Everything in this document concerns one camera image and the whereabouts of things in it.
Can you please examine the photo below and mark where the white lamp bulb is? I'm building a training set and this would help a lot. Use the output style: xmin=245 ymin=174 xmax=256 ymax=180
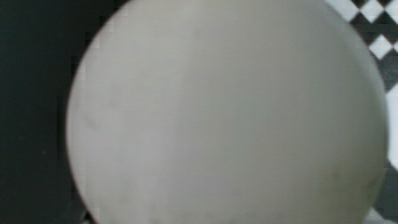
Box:
xmin=68 ymin=0 xmax=389 ymax=224

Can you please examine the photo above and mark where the white tag sheet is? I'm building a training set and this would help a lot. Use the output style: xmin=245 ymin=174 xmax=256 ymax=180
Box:
xmin=325 ymin=0 xmax=398 ymax=224

